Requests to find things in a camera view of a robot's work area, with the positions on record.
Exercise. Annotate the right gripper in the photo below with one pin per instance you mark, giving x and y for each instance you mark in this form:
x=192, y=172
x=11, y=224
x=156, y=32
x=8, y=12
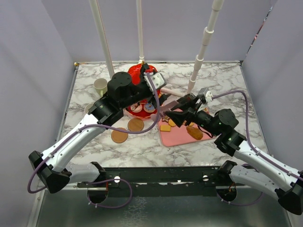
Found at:
x=179, y=117

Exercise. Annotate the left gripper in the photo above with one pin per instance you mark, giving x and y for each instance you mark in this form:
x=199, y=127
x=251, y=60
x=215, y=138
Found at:
x=151, y=95

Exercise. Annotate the blue frosted donut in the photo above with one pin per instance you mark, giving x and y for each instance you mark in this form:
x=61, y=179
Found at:
x=148, y=107

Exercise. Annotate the white chocolate donut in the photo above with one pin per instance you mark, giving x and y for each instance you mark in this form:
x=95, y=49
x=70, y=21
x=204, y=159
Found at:
x=136, y=108

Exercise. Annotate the metal tongs pink tips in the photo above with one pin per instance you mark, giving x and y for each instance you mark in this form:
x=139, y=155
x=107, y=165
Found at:
x=156, y=117

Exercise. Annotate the red three-tier stand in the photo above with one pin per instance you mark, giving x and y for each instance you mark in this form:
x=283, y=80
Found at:
x=137, y=74

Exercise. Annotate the pink mug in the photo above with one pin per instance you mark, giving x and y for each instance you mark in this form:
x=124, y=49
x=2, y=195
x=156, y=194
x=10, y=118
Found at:
x=87, y=107

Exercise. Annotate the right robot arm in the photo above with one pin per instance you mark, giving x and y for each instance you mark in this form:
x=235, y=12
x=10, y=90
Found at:
x=269, y=175

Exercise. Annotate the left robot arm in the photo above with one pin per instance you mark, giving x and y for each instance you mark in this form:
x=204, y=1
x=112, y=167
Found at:
x=52, y=165

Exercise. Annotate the left round biscuit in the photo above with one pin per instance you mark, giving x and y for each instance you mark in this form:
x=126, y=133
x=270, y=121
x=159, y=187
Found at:
x=171, y=123

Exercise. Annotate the left star gingerbread cookie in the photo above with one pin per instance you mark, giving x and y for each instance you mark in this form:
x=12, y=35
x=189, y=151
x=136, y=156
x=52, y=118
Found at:
x=165, y=119

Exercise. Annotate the rectangular yellow biscuit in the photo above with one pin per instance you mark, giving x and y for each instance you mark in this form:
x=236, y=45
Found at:
x=165, y=128

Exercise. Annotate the brown croissant bread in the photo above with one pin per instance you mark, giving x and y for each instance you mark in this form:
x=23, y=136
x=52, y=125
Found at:
x=194, y=132

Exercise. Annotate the pink serving tray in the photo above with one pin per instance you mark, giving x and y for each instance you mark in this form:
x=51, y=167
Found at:
x=179, y=136

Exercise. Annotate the upper wooden coaster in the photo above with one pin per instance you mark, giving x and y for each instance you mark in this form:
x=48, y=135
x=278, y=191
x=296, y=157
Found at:
x=135, y=125

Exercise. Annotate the wooden coaster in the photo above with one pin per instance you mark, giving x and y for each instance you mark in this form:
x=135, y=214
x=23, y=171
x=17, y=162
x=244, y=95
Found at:
x=135, y=125
x=119, y=137

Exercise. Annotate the green mug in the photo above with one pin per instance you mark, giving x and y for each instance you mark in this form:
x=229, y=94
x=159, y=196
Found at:
x=100, y=85

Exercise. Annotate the lower wooden coaster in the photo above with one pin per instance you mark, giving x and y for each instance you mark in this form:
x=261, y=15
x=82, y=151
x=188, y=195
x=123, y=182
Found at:
x=119, y=137

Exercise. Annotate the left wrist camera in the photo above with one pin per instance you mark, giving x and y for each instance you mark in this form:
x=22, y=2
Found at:
x=157, y=79

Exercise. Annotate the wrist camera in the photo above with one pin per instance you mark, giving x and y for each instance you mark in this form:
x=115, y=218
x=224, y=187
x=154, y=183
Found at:
x=205, y=96
x=157, y=79

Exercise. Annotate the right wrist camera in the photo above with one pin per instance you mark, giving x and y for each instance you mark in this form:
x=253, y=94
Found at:
x=205, y=96

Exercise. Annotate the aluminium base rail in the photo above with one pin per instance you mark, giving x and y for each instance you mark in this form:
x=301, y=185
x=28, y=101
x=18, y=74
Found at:
x=206, y=175

